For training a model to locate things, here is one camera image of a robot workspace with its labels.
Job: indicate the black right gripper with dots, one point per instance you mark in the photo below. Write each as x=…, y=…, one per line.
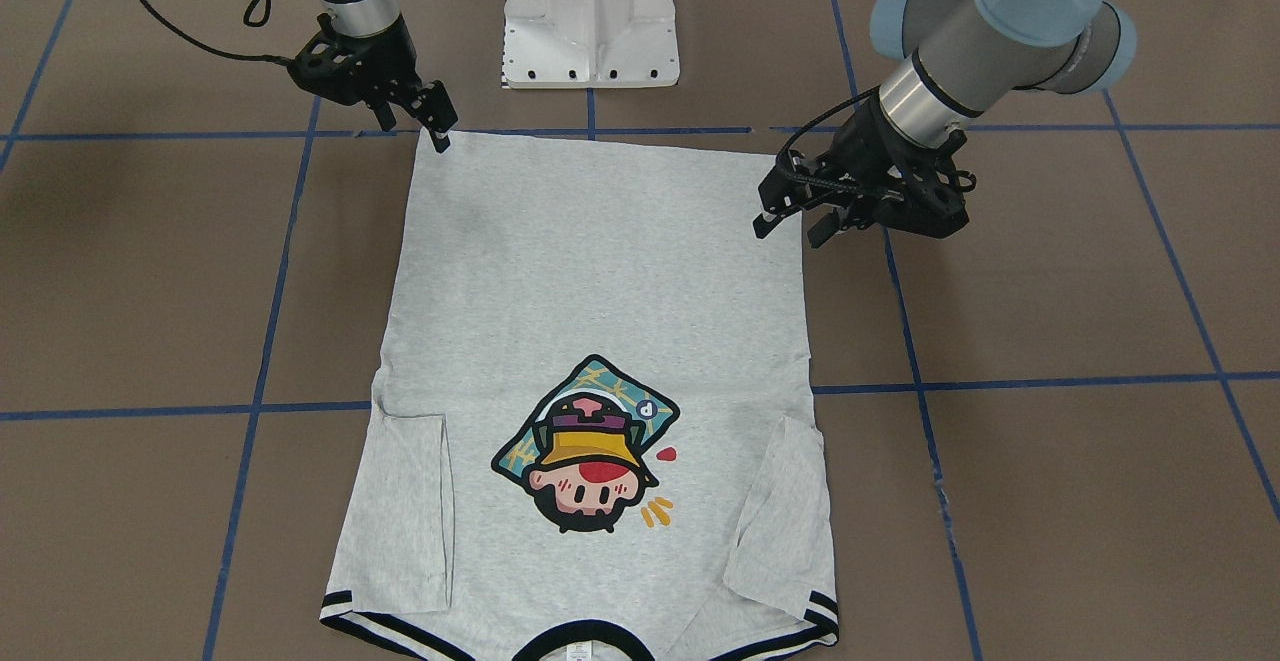
x=386, y=58

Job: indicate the grey cartoon print t-shirt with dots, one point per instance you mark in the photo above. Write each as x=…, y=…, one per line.
x=592, y=431

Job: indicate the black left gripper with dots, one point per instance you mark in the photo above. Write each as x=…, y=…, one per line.
x=868, y=148

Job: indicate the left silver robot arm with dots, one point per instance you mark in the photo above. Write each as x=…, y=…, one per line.
x=957, y=58

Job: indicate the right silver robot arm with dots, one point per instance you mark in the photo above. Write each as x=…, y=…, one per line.
x=362, y=18

